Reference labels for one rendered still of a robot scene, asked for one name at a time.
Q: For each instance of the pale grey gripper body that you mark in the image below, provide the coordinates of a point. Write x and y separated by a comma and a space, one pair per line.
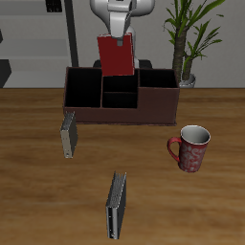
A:
118, 24

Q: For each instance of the small grey gripper finger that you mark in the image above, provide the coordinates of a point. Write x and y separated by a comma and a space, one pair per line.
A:
120, 42

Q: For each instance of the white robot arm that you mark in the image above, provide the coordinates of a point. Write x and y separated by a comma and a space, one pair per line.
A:
143, 6

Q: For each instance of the black upright post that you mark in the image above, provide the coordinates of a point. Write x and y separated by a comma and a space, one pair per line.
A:
71, 32

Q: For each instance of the green pot plant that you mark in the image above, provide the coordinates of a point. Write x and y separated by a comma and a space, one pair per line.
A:
183, 41

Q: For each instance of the red book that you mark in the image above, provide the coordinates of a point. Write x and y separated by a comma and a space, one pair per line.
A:
116, 59

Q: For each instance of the dark grey angular block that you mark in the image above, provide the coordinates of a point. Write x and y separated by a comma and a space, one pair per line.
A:
4, 72

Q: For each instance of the red mug with white print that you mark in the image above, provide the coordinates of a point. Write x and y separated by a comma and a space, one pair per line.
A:
191, 153

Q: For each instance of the small black box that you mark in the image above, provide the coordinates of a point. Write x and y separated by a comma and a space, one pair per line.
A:
53, 5

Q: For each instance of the dark brown desk caddy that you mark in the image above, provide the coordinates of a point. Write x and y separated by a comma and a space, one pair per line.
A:
158, 105

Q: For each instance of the grey book with pale spine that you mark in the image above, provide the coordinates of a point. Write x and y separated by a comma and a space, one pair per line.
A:
68, 137

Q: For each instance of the dark grey book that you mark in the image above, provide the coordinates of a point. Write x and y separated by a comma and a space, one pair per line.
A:
116, 207

